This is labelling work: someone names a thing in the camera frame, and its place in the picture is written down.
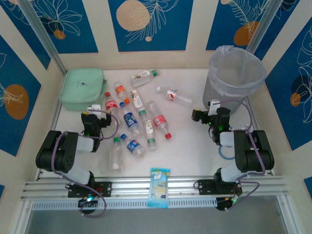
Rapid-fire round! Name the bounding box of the black electronics module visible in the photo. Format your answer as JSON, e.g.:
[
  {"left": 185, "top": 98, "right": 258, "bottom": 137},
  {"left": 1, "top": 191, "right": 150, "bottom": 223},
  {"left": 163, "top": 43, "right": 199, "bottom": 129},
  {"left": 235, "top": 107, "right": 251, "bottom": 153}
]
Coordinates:
[
  {"left": 215, "top": 196, "right": 239, "bottom": 212},
  {"left": 77, "top": 196, "right": 99, "bottom": 209}
]

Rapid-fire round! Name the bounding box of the unlabelled clear bottle green cap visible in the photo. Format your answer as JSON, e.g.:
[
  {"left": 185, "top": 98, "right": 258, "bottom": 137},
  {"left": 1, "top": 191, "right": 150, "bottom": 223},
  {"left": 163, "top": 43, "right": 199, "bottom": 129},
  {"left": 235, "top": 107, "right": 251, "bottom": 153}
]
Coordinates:
[{"left": 108, "top": 137, "right": 124, "bottom": 172}]

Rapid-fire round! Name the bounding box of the blue cable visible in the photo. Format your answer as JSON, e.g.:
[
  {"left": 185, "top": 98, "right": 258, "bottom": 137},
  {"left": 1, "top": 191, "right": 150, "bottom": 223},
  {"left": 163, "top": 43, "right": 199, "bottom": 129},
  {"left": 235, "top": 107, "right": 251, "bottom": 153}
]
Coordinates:
[{"left": 217, "top": 143, "right": 236, "bottom": 161}]

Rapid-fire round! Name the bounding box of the green cap white label bottle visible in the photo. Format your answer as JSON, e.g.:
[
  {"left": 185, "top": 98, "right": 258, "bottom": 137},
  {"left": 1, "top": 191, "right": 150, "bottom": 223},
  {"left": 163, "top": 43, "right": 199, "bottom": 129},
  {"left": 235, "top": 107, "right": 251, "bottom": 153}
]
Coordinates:
[{"left": 131, "top": 69, "right": 160, "bottom": 88}]

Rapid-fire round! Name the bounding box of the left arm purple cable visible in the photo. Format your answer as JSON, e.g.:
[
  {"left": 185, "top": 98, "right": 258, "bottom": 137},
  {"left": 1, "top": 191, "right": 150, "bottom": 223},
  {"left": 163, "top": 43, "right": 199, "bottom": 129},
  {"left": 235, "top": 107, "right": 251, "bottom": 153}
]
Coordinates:
[{"left": 52, "top": 109, "right": 120, "bottom": 218}]

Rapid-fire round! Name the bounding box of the grey waste bin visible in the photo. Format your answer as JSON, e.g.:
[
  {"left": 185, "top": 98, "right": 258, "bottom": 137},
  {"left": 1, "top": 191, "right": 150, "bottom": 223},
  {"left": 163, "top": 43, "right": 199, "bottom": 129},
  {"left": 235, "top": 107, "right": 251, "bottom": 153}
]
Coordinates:
[{"left": 202, "top": 45, "right": 267, "bottom": 115}]

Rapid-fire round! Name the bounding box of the blue wet wipes packet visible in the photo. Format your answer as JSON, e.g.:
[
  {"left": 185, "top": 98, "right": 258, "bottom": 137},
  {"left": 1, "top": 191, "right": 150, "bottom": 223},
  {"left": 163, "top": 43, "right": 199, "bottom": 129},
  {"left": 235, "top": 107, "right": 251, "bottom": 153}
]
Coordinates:
[{"left": 147, "top": 167, "right": 171, "bottom": 209}]

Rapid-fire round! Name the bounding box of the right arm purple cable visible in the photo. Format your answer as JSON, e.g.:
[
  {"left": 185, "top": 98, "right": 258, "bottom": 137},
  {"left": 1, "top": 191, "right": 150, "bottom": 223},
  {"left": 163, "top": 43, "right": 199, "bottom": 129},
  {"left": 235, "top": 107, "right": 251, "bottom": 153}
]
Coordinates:
[{"left": 219, "top": 99, "right": 267, "bottom": 210}]

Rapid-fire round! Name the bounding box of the white cap red label bottle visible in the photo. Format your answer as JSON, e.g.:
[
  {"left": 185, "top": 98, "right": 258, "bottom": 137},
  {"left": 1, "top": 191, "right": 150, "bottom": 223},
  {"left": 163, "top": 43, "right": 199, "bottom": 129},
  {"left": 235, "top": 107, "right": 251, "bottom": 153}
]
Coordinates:
[{"left": 156, "top": 86, "right": 194, "bottom": 107}]

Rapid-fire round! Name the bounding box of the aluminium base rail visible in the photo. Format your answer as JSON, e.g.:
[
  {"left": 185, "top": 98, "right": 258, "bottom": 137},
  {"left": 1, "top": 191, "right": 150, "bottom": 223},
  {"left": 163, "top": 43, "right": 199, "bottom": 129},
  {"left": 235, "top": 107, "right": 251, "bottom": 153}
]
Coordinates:
[{"left": 20, "top": 175, "right": 291, "bottom": 202}]

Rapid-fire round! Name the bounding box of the clear plastic bin liner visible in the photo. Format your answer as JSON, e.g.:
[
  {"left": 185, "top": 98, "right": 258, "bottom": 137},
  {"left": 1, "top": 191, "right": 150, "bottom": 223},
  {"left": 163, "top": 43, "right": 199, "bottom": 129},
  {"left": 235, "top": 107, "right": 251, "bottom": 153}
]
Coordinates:
[{"left": 210, "top": 45, "right": 267, "bottom": 95}]

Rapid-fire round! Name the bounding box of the small Pepsi bottle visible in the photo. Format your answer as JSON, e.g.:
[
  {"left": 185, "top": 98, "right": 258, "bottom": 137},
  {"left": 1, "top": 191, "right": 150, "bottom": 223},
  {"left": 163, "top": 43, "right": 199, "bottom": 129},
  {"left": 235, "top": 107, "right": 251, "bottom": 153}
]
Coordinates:
[{"left": 118, "top": 101, "right": 144, "bottom": 137}]

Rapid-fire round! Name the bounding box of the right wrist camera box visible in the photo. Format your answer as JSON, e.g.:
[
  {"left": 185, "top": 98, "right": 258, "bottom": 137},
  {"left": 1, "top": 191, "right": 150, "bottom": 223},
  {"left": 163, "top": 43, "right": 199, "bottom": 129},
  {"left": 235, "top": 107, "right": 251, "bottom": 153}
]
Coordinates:
[{"left": 208, "top": 99, "right": 221, "bottom": 113}]

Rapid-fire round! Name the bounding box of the Coca-Cola bottle red cap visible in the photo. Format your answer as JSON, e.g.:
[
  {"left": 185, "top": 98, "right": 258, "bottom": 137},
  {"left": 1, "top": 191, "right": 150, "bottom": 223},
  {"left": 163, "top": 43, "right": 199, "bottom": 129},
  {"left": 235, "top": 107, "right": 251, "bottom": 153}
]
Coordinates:
[{"left": 104, "top": 91, "right": 121, "bottom": 124}]

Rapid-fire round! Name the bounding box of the slotted grey cable duct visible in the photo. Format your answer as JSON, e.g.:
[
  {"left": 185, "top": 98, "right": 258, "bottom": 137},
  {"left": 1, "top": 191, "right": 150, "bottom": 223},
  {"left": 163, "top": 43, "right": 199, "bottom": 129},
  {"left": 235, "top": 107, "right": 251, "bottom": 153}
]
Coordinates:
[{"left": 31, "top": 196, "right": 217, "bottom": 212}]

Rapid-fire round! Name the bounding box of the aluminium frame post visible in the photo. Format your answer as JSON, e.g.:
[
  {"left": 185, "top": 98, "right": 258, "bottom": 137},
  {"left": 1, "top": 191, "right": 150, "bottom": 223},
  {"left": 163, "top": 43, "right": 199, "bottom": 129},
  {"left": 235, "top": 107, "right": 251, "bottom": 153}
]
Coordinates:
[
  {"left": 244, "top": 0, "right": 285, "bottom": 58},
  {"left": 18, "top": 0, "right": 67, "bottom": 75}
]

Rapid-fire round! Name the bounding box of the large blue-capped Pepsi bottle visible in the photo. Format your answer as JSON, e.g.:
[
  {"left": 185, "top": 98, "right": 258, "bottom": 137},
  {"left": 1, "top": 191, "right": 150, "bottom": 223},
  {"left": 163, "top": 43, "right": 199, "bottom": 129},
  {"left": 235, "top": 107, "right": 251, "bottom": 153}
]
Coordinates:
[{"left": 120, "top": 133, "right": 146, "bottom": 158}]

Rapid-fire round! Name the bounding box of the orange label plastic bottle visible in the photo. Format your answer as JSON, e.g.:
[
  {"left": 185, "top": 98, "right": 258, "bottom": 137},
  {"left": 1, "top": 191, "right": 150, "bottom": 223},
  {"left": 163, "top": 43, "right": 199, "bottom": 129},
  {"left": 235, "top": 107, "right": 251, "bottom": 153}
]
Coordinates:
[{"left": 113, "top": 81, "right": 131, "bottom": 105}]

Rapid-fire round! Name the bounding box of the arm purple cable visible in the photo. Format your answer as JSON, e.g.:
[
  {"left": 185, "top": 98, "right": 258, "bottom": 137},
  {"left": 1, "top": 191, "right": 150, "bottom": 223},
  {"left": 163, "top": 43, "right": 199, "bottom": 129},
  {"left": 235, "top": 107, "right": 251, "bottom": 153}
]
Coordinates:
[
  {"left": 219, "top": 99, "right": 267, "bottom": 210},
  {"left": 52, "top": 109, "right": 120, "bottom": 218}
]

